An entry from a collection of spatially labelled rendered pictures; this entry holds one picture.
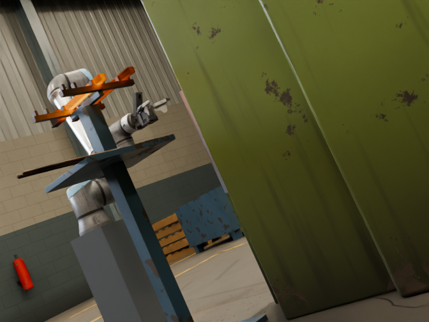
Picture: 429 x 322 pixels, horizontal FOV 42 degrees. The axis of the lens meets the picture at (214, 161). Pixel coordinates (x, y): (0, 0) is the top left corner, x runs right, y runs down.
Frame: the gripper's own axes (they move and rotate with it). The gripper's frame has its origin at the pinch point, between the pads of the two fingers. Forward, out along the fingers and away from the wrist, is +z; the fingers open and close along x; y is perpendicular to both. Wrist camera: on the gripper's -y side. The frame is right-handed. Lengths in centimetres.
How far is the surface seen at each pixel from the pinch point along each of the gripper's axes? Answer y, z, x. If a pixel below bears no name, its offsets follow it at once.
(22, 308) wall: 68, -643, -298
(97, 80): 0, 25, 61
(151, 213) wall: 6, -603, -604
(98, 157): 27, 25, 75
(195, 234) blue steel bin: 73, -364, -416
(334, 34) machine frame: 29, 107, 59
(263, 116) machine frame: 37, 72, 49
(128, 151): 27, 27, 62
